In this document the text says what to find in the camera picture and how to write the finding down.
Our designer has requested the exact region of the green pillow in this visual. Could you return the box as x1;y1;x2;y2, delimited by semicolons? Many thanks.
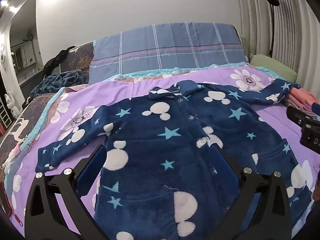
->
250;54;298;82

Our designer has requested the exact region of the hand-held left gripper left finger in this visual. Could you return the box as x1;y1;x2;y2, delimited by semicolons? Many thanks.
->
24;144;111;240

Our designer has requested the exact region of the arched wall mirror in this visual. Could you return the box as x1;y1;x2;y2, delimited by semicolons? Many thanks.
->
9;0;45;85

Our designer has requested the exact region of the dark blue fleece blanket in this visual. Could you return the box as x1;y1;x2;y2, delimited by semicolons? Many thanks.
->
30;70;87;98

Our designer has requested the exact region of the white ladder rack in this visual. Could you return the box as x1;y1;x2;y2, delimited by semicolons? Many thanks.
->
0;97;12;128

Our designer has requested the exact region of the black garment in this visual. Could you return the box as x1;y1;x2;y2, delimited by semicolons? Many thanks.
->
42;46;77;80

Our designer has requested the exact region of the white cat figurine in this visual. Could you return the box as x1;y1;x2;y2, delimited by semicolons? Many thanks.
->
4;92;19;118

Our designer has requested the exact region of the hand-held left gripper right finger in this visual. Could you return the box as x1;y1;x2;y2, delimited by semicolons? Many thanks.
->
213;145;293;240

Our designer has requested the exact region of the grey deer-print quilt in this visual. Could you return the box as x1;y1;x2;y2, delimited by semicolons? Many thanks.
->
0;41;97;168

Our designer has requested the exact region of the purple floral bedsheet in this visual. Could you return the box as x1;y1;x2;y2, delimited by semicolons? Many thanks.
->
0;64;320;240

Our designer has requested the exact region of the stack of pink clothes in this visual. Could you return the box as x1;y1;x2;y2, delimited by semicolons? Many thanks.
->
282;87;320;117

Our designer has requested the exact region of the navy star-print fleece jacket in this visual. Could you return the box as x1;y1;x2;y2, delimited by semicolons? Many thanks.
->
36;79;314;240

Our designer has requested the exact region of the grey pleated curtain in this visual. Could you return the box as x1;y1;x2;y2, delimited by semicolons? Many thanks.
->
235;0;320;80

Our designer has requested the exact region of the blue plaid pillow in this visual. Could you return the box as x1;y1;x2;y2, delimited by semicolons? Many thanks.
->
89;22;250;81

